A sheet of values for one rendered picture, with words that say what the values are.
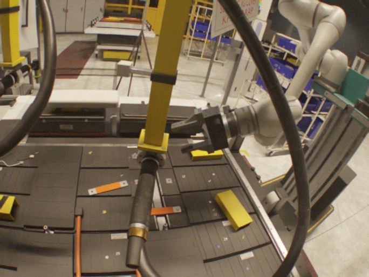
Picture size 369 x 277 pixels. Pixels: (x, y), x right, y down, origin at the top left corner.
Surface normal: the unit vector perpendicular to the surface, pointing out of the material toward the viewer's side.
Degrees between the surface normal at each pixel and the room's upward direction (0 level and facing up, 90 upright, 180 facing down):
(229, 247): 0
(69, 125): 90
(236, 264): 0
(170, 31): 90
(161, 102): 90
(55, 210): 0
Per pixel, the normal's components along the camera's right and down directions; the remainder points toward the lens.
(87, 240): 0.21, -0.79
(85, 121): 0.25, 0.61
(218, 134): 0.00, 0.59
